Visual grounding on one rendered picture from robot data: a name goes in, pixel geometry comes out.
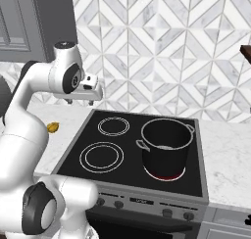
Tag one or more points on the grey drawer front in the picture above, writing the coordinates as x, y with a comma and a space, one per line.
228, 215

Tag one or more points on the black oven door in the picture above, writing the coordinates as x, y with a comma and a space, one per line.
130, 232

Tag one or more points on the black cooking pot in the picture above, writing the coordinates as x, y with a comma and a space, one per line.
163, 158

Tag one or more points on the grey stove knob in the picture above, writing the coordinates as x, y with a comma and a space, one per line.
188, 215
100, 202
167, 212
119, 204

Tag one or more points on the yellow lemon wedge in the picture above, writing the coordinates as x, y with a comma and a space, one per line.
53, 127

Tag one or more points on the grey stove with black hob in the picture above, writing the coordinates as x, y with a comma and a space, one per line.
98, 181

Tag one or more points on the dark grey rounded object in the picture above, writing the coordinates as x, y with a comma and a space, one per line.
4, 97

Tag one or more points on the grey wall cupboard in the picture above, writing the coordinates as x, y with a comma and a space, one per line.
36, 24

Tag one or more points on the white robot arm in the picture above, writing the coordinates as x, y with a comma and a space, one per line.
23, 145

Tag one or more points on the brown wooden shelf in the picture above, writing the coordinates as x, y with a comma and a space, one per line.
246, 53

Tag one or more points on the grey base cupboard door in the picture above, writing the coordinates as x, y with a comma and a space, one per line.
225, 233

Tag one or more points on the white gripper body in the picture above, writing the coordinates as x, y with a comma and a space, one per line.
78, 94

